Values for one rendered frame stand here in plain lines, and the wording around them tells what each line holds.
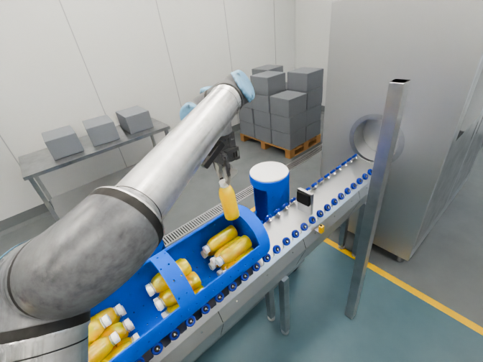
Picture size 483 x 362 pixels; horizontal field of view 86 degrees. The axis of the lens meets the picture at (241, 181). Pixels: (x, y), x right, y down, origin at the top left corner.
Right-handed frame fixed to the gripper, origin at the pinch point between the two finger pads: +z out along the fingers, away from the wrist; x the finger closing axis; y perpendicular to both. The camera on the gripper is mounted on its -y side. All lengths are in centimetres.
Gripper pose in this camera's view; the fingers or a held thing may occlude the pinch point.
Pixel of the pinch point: (223, 181)
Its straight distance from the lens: 105.5
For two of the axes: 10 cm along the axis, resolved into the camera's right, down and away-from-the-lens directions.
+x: -6.5, -3.4, 6.8
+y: 7.5, -4.1, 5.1
